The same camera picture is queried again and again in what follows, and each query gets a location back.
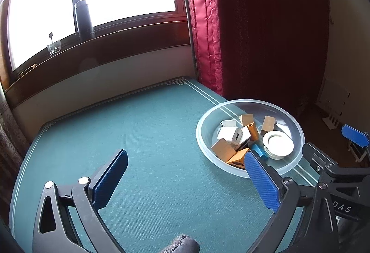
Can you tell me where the orange triangular block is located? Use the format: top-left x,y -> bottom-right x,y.
248,122 -> 260,141

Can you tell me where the small white stool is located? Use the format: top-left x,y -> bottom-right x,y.
348,140 -> 370,162

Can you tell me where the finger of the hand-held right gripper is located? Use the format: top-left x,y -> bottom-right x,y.
302,142 -> 339,183
341,124 -> 370,147

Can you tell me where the clear plastic bowl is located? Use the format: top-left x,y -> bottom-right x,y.
196,99 -> 306,179

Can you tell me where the dark grey cloth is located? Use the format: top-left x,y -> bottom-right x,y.
160,234 -> 200,253

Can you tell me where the wooden wedge block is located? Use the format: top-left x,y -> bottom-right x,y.
239,114 -> 255,127

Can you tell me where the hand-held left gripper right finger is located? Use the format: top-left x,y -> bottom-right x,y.
244,151 -> 339,253

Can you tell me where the long wooden block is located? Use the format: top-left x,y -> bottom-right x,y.
211,138 -> 237,162

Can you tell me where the black thermos bottle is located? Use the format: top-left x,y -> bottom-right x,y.
74,0 -> 95,39

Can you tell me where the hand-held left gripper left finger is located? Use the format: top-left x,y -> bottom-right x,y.
32,149 -> 128,253

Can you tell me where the cream round plastic fitting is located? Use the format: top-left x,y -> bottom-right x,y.
262,130 -> 294,160

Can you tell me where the grey vertical pipe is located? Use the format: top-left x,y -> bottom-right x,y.
178,0 -> 200,82

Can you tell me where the white wooden rack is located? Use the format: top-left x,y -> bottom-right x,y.
315,77 -> 352,129

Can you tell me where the drinking glass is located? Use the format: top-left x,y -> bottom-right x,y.
47,33 -> 62,56

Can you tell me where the patterned beige curtain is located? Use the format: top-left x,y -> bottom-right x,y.
0,94 -> 31,161

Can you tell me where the white power adapter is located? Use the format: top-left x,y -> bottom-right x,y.
217,127 -> 244,146

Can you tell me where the brass window latch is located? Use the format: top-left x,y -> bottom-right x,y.
20,64 -> 38,76

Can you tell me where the blue block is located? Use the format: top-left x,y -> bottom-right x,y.
251,145 -> 265,159

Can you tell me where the red quilted curtain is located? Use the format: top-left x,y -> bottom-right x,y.
181,0 -> 330,115

